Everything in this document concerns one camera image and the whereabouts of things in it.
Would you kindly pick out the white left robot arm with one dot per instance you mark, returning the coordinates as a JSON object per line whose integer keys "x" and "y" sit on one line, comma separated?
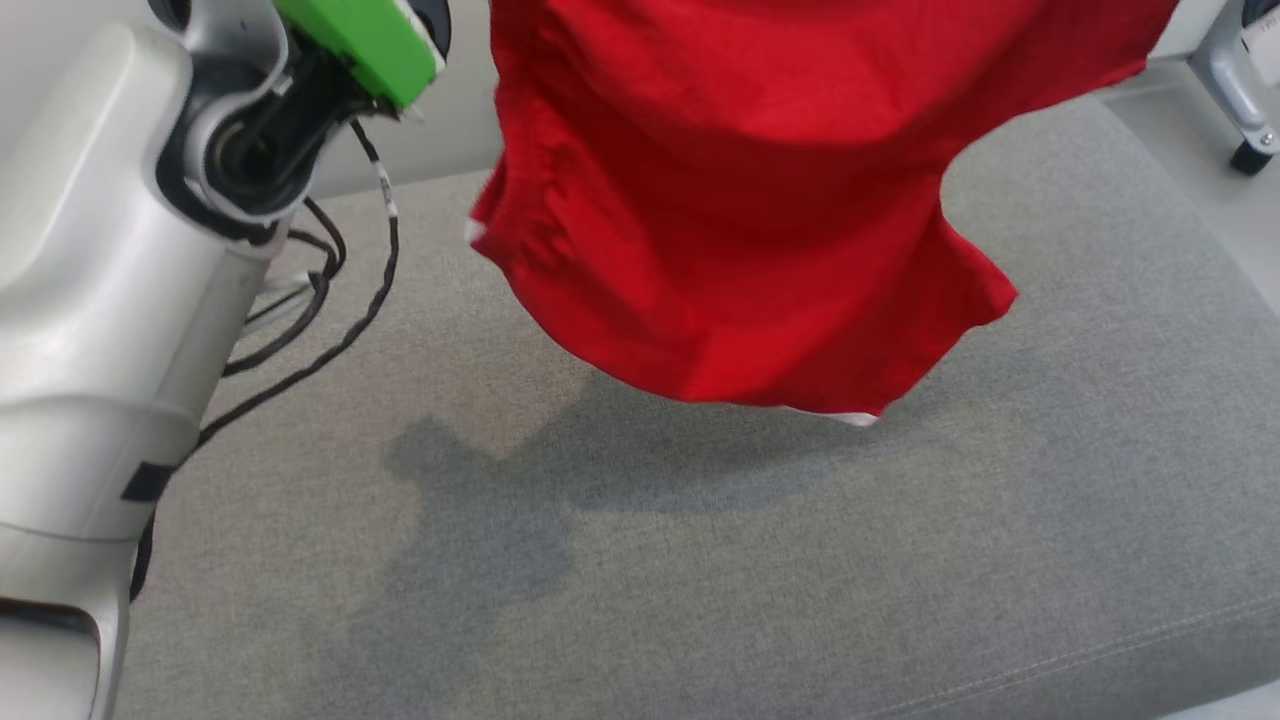
{"x": 80, "y": 300}

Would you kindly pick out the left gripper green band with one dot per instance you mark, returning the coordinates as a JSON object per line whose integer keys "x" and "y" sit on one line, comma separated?
{"x": 370, "y": 40}

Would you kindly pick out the red garment with white trim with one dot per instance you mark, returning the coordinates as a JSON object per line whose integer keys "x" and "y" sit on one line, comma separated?
{"x": 760, "y": 200}

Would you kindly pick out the grey metal post with foot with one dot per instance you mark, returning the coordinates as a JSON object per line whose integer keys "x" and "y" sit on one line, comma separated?
{"x": 1235, "y": 90}

